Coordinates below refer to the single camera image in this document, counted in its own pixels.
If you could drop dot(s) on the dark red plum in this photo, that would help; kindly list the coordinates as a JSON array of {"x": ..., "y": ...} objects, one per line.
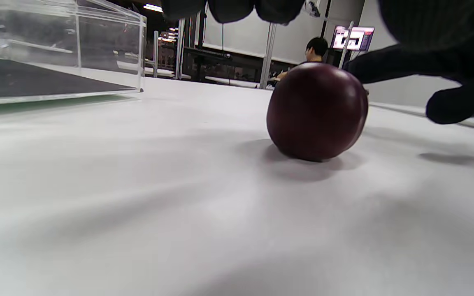
[{"x": 317, "y": 111}]

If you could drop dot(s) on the short metal post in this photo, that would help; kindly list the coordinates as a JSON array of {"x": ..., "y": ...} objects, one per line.
[{"x": 155, "y": 53}]

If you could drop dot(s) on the thin metal frame post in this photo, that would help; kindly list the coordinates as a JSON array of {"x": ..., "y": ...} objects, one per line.
[{"x": 346, "y": 45}]

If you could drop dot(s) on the computer monitor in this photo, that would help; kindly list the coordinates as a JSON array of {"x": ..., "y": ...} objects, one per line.
[{"x": 354, "y": 38}]

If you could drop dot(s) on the black background desk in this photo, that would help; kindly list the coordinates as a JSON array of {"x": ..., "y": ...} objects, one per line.
[{"x": 208, "y": 52}]

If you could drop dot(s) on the clear acrylic drawer organizer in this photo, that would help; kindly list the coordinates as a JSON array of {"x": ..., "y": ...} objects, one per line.
[{"x": 35, "y": 53}]

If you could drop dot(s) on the person's left hand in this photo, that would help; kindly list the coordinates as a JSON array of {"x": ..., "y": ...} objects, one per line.
[{"x": 438, "y": 37}]

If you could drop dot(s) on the tall metal frame post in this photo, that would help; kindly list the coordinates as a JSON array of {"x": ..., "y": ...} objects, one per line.
[
  {"x": 180, "y": 49},
  {"x": 267, "y": 57}
]

